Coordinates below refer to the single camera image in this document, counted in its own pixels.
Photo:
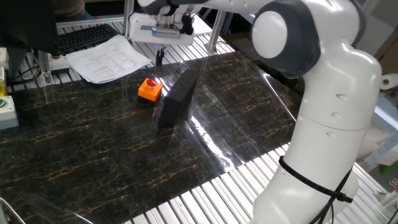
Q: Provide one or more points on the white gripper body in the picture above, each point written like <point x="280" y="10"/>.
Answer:
<point x="140" y="34"/>

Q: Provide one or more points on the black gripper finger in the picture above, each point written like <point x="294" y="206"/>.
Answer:
<point x="159" y="59"/>
<point x="165" y="48"/>

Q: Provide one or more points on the orange box with red button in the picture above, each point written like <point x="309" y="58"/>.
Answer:
<point x="149" y="91"/>

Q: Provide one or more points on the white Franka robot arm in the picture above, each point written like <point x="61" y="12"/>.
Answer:
<point x="335" y="93"/>

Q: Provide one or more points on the white box with green button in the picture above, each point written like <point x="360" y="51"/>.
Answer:
<point x="7" y="113"/>

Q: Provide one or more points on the stack of white paper sheets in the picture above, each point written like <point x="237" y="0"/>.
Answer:
<point x="107" y="59"/>

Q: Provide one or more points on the black foam block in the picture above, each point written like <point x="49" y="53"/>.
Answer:
<point x="175" y="99"/>

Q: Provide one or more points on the slanted aluminium leg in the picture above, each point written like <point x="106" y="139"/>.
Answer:
<point x="216" y="31"/>

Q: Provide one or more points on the black keyboard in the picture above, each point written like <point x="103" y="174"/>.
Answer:
<point x="84" y="37"/>

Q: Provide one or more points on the person in brown sweater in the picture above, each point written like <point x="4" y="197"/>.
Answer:
<point x="70" y="7"/>

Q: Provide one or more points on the black monitor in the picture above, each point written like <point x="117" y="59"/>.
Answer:
<point x="25" y="25"/>

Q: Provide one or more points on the black marble pattern mat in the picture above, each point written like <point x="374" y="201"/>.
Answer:
<point x="93" y="155"/>

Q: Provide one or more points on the white plastic box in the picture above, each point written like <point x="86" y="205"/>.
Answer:
<point x="3" y="57"/>

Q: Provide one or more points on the yellow box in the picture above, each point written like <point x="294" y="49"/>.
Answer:
<point x="2" y="90"/>

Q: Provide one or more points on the white tissue roll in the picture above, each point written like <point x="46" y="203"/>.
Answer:
<point x="390" y="81"/>

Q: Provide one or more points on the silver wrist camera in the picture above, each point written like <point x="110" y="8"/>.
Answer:
<point x="166" y="32"/>

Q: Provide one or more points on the aluminium upright post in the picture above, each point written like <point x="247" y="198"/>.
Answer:
<point x="126" y="18"/>

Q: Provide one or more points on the aluminium horizontal rail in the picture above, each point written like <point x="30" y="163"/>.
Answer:
<point x="93" y="20"/>

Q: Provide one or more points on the aluminium bracket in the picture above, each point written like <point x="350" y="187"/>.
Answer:
<point x="45" y="70"/>

